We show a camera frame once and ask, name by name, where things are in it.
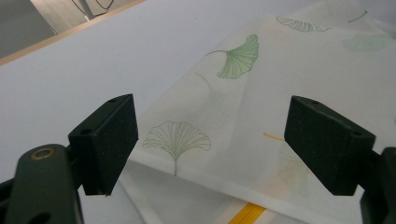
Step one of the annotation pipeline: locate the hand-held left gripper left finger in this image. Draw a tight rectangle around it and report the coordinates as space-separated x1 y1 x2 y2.
67 93 139 197

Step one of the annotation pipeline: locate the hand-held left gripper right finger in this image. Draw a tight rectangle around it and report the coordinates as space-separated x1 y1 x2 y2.
283 95 376 197

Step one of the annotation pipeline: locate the white leaf-print pillowcase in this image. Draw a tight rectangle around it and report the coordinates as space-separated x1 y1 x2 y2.
120 0 396 224

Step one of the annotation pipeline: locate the wooden table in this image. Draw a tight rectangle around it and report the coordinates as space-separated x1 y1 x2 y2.
0 0 148 67

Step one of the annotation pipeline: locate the white desk frame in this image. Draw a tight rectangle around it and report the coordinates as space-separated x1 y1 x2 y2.
78 0 95 21

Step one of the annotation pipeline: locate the black floor cable bundle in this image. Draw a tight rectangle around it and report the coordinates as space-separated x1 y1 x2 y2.
71 0 115 17

